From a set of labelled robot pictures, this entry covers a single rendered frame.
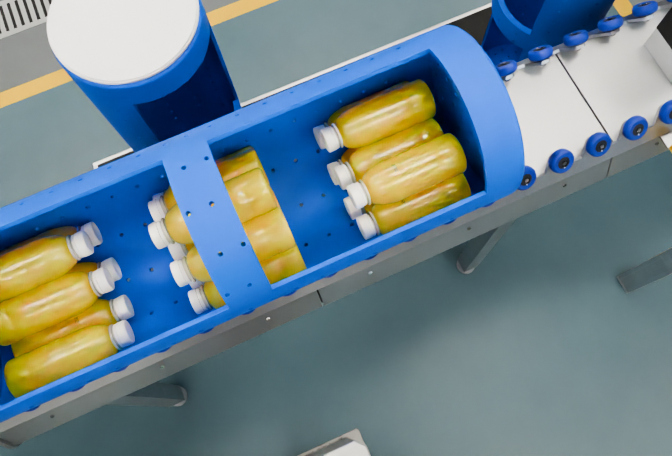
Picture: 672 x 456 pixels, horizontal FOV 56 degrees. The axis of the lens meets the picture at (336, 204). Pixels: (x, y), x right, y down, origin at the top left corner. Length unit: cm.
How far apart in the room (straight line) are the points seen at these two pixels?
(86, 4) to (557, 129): 89
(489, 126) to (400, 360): 123
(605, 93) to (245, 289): 78
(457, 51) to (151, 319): 64
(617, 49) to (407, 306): 105
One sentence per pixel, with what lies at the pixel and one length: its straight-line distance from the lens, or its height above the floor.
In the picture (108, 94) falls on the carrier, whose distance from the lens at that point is 123.
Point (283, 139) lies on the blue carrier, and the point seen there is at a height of 102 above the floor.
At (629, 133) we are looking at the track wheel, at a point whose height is 97.
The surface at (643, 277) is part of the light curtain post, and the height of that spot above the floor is 15.
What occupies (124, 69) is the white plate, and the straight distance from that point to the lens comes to 120.
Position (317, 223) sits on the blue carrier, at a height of 96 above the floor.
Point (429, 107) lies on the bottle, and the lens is 101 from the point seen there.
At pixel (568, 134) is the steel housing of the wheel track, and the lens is 125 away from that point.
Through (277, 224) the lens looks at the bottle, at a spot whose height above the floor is 113.
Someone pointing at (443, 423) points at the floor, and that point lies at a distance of 203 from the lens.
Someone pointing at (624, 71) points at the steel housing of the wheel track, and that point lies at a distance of 135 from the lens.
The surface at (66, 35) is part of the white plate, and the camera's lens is 128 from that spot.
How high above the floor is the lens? 201
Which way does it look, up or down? 72 degrees down
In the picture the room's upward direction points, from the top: 6 degrees counter-clockwise
